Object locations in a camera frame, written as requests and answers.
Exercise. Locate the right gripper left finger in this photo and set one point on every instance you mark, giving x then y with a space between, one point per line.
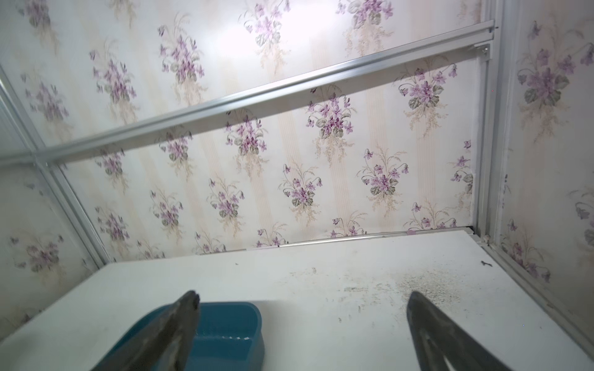
164 344

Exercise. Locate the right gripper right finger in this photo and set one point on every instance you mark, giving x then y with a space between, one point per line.
441 344

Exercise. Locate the teal plastic storage box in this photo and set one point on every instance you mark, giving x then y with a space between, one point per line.
228 337

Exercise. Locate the aluminium frame horizontal rail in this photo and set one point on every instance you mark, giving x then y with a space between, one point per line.
443 43

